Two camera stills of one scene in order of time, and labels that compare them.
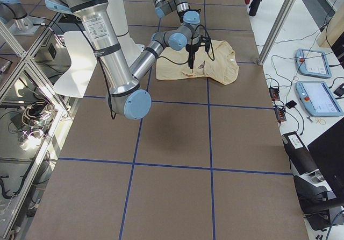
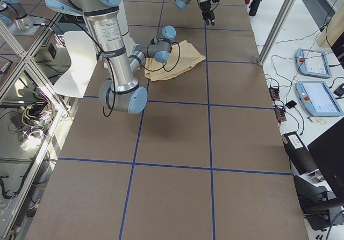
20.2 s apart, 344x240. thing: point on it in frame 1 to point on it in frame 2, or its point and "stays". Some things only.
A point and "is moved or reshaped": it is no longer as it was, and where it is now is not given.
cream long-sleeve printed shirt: (219, 64) is moved or reshaped
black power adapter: (291, 104) stays
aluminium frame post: (289, 1) stays
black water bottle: (256, 1) stays
